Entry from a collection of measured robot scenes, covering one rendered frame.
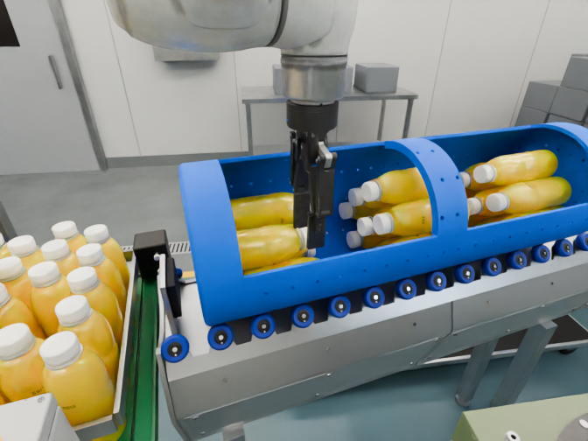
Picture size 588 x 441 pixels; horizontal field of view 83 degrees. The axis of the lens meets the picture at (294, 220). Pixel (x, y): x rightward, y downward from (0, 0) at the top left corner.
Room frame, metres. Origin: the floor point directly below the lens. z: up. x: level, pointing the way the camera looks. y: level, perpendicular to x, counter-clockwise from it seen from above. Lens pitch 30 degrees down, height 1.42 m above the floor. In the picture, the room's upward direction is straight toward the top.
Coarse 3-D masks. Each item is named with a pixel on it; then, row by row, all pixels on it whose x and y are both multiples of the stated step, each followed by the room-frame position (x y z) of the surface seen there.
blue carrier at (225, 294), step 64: (512, 128) 0.78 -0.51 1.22; (576, 128) 0.74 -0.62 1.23; (192, 192) 0.43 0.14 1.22; (256, 192) 0.66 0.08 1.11; (448, 192) 0.52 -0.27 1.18; (576, 192) 0.71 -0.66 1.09; (192, 256) 0.37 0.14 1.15; (320, 256) 0.63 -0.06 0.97; (384, 256) 0.45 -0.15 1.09; (448, 256) 0.50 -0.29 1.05
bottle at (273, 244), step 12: (252, 228) 0.48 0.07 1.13; (264, 228) 0.48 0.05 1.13; (276, 228) 0.48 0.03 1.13; (288, 228) 0.49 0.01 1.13; (240, 240) 0.45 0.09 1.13; (252, 240) 0.45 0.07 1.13; (264, 240) 0.46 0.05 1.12; (276, 240) 0.46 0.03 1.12; (288, 240) 0.47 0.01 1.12; (300, 240) 0.48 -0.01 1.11; (240, 252) 0.43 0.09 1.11; (252, 252) 0.44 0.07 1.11; (264, 252) 0.44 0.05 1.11; (276, 252) 0.45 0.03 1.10; (288, 252) 0.46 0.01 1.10; (252, 264) 0.44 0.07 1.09; (264, 264) 0.45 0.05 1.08
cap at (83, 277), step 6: (78, 270) 0.42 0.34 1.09; (84, 270) 0.42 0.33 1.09; (90, 270) 0.42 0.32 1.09; (66, 276) 0.40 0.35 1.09; (72, 276) 0.40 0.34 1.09; (78, 276) 0.40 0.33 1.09; (84, 276) 0.40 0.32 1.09; (90, 276) 0.40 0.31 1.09; (96, 276) 0.42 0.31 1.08; (72, 282) 0.39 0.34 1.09; (78, 282) 0.39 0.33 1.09; (84, 282) 0.40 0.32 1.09; (90, 282) 0.40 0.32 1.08; (72, 288) 0.39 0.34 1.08; (78, 288) 0.39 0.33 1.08; (84, 288) 0.39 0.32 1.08
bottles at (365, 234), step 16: (480, 192) 0.72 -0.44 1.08; (496, 192) 0.71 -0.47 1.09; (352, 208) 0.68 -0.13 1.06; (368, 208) 0.68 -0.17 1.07; (384, 208) 0.63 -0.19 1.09; (480, 208) 0.69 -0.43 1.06; (544, 208) 0.67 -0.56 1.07; (288, 224) 0.56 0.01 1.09; (368, 224) 0.59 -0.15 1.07; (480, 224) 0.69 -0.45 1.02; (352, 240) 0.63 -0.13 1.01; (368, 240) 0.63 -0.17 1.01; (384, 240) 0.61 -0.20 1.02; (400, 240) 0.55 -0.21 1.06; (304, 256) 0.59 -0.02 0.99; (256, 272) 0.44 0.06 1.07
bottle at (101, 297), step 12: (96, 288) 0.41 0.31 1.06; (108, 288) 0.43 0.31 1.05; (96, 300) 0.39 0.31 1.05; (108, 300) 0.41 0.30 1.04; (108, 312) 0.40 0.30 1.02; (120, 312) 0.42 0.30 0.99; (120, 324) 0.41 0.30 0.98; (120, 336) 0.40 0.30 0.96; (120, 348) 0.39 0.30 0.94; (132, 348) 0.42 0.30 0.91
